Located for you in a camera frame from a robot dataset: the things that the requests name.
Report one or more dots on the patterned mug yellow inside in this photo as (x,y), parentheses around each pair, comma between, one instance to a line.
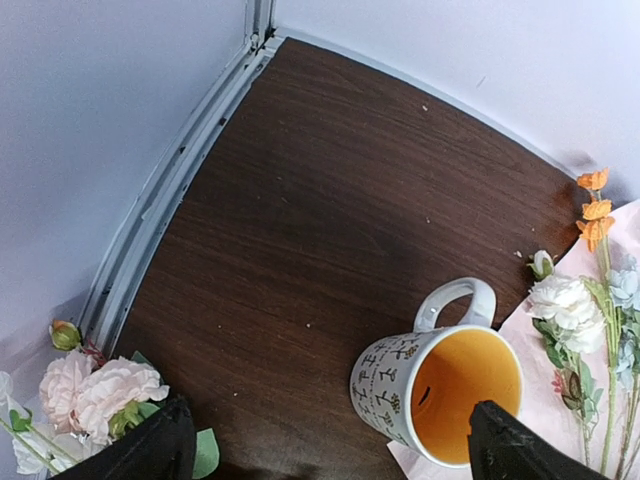
(420,388)

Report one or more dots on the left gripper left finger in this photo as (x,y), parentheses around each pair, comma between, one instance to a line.
(162,447)

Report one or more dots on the purple pink wrapping paper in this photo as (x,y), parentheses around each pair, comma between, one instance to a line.
(542,411)

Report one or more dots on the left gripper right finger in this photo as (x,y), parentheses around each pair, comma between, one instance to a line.
(502,448)

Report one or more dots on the left aluminium frame post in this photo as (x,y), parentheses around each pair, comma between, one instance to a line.
(127,260)

